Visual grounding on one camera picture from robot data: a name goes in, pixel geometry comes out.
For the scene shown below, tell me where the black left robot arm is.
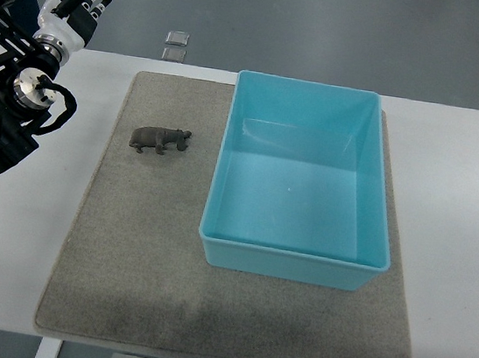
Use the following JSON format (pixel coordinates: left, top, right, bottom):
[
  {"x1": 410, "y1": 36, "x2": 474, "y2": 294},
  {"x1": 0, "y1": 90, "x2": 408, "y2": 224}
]
[{"x1": 0, "y1": 0, "x2": 77, "y2": 175}]

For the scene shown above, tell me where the brown hippo figurine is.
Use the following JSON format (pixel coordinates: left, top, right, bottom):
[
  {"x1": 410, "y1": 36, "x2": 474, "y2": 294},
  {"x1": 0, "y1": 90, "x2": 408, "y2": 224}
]
[{"x1": 129, "y1": 126, "x2": 193, "y2": 156}]

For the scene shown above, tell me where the lower floor socket plate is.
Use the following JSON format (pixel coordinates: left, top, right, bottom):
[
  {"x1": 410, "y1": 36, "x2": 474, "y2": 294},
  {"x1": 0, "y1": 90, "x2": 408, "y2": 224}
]
[{"x1": 161, "y1": 47, "x2": 187, "y2": 64}]

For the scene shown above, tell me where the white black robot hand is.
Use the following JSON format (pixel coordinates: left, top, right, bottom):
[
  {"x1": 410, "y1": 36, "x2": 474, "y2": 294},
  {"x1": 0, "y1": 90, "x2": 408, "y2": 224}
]
[{"x1": 33, "y1": 0, "x2": 112, "y2": 62}]

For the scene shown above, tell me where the upper floor socket plate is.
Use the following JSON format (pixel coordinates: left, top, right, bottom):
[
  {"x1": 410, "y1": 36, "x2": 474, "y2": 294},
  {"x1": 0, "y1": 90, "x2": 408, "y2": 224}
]
[{"x1": 165, "y1": 31, "x2": 190, "y2": 46}]

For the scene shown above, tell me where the grey felt mat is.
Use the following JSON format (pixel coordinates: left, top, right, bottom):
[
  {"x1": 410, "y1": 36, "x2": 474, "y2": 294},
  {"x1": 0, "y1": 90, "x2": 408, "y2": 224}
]
[{"x1": 33, "y1": 72, "x2": 412, "y2": 358}]

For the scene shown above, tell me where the blue plastic box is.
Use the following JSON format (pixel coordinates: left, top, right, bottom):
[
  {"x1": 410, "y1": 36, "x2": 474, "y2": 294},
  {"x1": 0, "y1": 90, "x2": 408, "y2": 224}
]
[{"x1": 199, "y1": 70, "x2": 391, "y2": 291}]

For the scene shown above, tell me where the white left table leg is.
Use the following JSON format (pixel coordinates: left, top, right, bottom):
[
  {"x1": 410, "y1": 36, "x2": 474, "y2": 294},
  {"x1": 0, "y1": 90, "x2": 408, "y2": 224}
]
[{"x1": 34, "y1": 337, "x2": 63, "y2": 358}]

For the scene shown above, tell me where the floor socket plate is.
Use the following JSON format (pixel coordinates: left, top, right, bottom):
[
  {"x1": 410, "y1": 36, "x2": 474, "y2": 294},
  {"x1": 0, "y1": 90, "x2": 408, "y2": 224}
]
[
  {"x1": 161, "y1": 47, "x2": 187, "y2": 64},
  {"x1": 165, "y1": 31, "x2": 190, "y2": 46}
]

